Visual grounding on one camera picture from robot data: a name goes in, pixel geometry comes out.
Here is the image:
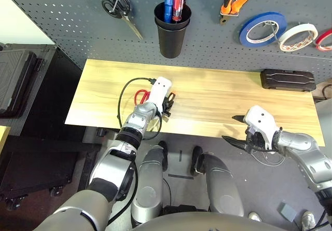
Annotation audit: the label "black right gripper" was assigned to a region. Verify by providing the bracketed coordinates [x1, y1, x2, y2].
[222, 115, 266, 154]

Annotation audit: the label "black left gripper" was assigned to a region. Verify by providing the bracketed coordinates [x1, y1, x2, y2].
[162, 91, 177, 117]

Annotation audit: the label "red handled scissors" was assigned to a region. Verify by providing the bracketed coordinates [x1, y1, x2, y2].
[134, 89, 151, 105]

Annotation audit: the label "white tape roll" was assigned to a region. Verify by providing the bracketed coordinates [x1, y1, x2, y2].
[279, 22, 319, 52]

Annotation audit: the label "orange black pliers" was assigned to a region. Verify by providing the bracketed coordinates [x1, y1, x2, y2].
[219, 0, 261, 26]

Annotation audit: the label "dark grey pegboard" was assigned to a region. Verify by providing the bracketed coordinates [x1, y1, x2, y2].
[0, 0, 332, 86]

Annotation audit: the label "black plastic cup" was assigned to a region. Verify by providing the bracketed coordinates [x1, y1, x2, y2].
[154, 2, 192, 31]
[155, 18, 191, 59]

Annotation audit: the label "silver robot right leg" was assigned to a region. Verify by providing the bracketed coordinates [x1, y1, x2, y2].
[190, 145, 245, 218]

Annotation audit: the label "silver robot leg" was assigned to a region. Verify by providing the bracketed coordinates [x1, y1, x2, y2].
[190, 145, 245, 218]
[131, 140, 169, 226]

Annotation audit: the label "small black tool case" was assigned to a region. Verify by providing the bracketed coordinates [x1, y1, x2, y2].
[260, 69, 317, 93]

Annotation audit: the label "long black floor tape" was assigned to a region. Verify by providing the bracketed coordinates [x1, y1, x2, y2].
[168, 173, 195, 180]

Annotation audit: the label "white grey sneaker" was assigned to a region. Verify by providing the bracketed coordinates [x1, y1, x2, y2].
[248, 212, 263, 223]
[300, 210, 317, 231]

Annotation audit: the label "silver robot left leg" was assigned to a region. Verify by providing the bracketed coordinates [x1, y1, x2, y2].
[131, 140, 169, 226]

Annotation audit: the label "small grey box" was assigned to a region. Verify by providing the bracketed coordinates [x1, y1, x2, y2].
[279, 201, 298, 222]

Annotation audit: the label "blue tape roll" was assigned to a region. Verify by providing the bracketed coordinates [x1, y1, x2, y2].
[239, 11, 288, 48]

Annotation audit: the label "grey robot torso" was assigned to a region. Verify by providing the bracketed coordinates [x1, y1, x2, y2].
[132, 211, 281, 231]

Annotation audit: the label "blue pen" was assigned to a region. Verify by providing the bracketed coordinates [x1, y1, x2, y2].
[163, 0, 174, 24]

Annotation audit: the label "red tape roll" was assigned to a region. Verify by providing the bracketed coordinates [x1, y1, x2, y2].
[315, 28, 332, 51]

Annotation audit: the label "black rolling cart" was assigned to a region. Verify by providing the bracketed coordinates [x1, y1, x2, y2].
[0, 43, 88, 211]

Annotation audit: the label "large black equipment case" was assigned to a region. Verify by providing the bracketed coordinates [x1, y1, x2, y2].
[0, 49, 38, 119]

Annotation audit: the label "yellow board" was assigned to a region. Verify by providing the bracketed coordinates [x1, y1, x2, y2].
[0, 125, 11, 156]

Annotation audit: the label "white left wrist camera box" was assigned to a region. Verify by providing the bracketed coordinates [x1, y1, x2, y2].
[149, 76, 173, 112]

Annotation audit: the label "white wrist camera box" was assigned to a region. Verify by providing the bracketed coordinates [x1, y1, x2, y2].
[245, 105, 278, 150]
[149, 76, 173, 112]

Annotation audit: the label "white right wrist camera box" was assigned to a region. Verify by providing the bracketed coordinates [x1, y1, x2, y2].
[245, 105, 278, 150]

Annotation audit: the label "white floor cables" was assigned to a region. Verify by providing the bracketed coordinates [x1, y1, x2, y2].
[250, 147, 286, 167]

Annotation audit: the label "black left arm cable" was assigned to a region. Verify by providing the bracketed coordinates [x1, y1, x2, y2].
[116, 77, 163, 141]

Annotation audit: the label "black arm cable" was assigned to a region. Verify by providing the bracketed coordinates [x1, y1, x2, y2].
[116, 77, 163, 141]
[315, 207, 332, 231]

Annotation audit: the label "black handled scissors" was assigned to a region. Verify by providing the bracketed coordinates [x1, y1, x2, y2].
[101, 0, 144, 41]

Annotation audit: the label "silver wire peg hook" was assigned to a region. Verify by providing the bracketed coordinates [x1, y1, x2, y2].
[263, 20, 280, 41]

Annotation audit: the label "silver wire pliers holder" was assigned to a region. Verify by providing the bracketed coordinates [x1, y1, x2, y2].
[220, 0, 239, 16]

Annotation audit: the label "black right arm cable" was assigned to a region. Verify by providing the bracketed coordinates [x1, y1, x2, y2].
[315, 207, 332, 231]

